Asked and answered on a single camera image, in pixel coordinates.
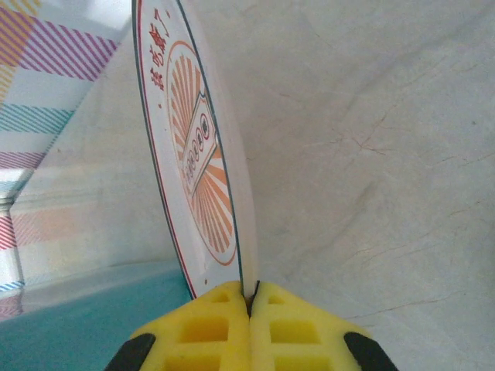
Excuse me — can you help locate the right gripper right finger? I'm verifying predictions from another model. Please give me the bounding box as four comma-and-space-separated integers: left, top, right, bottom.
249, 281, 399, 371

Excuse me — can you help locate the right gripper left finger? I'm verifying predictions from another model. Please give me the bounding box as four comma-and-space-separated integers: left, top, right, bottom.
104, 281, 251, 371

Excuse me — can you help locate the teal plastic bin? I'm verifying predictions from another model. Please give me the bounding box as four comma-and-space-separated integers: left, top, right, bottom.
0, 264, 196, 371

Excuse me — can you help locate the white plate orange sunburst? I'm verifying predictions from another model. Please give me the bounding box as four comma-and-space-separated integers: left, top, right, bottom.
131, 0, 259, 301

